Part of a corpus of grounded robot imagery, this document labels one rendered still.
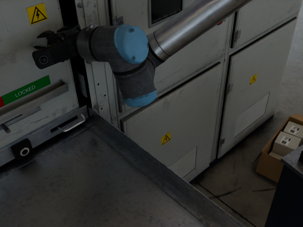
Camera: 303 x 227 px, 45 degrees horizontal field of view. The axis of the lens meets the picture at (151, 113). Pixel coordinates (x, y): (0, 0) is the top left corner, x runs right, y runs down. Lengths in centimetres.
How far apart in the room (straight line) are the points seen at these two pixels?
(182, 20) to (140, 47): 16
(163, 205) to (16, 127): 53
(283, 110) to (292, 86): 34
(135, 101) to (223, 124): 124
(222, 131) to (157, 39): 124
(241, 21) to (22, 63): 105
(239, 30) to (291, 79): 150
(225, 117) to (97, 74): 102
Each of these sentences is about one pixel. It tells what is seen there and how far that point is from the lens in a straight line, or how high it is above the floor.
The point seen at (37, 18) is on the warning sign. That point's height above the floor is 129.
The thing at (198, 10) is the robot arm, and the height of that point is 135.
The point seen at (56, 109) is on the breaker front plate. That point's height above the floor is 96.
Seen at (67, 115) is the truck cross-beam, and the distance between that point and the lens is 132.
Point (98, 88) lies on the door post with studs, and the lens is 130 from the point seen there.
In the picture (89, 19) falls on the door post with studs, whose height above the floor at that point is 125.
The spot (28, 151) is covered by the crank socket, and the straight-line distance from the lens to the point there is 127.
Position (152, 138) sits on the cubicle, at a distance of 164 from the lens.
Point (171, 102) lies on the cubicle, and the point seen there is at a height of 75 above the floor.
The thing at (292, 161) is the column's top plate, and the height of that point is 75.
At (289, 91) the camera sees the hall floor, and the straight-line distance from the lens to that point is 310.
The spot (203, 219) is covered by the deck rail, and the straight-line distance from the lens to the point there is 108.
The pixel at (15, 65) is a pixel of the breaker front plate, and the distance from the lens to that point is 114.
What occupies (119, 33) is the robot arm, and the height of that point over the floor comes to 135.
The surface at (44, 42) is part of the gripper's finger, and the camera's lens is 107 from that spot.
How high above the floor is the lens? 174
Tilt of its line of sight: 40 degrees down
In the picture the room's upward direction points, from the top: 2 degrees counter-clockwise
